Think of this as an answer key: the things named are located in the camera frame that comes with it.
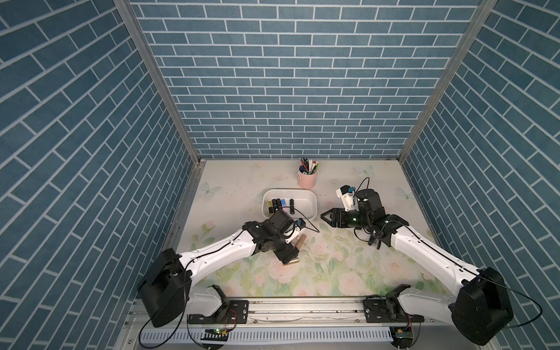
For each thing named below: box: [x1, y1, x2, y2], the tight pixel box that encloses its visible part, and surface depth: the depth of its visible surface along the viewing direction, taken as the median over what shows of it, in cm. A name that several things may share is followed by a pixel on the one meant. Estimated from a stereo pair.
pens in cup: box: [298, 157, 320, 175], surface depth 104 cm
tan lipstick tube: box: [296, 234, 307, 250], surface depth 93 cm
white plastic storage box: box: [261, 188, 318, 220], surface depth 104 cm
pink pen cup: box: [296, 163, 319, 190], surface depth 108 cm
